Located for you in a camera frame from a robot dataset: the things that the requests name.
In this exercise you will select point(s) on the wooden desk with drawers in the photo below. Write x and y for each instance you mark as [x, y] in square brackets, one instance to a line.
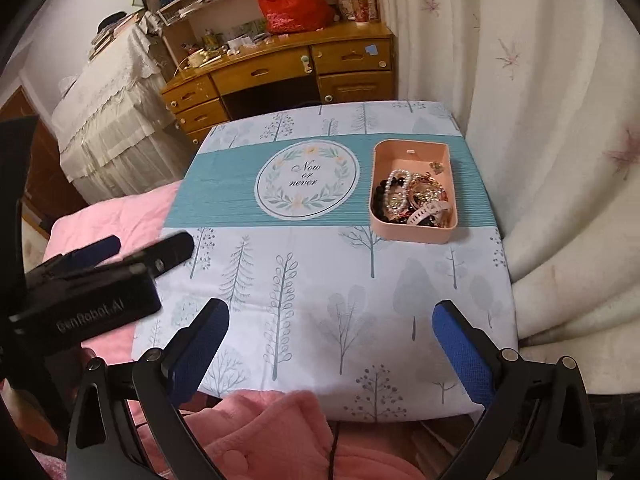
[343, 63]

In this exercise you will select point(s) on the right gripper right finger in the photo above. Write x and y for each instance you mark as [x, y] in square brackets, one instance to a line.
[543, 408]

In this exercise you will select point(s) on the white floral curtain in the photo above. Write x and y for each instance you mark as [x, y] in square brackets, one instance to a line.
[546, 93]

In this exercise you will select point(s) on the tree-print tablecloth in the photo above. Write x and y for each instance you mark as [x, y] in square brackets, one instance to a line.
[278, 208]

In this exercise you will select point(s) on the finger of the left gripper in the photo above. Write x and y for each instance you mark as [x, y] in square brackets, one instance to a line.
[164, 255]
[80, 259]

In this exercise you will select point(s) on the red white ceramic jar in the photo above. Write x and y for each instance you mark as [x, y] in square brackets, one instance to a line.
[361, 11]

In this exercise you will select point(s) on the white lace-covered furniture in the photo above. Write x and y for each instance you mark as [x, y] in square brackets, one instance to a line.
[115, 134]

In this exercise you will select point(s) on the pink blanket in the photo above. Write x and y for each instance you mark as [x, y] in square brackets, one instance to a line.
[250, 434]

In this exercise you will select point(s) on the small gold charm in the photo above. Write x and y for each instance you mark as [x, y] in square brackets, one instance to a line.
[437, 167]

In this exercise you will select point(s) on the red plastic bag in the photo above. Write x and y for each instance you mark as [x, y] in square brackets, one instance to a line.
[291, 16]

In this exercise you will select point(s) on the pink plastic tray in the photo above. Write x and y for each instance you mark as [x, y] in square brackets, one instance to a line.
[395, 164]

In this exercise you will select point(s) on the gold chain comb ornament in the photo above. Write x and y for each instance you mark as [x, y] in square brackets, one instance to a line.
[424, 190]

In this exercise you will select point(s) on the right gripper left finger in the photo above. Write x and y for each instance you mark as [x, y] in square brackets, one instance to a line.
[104, 442]

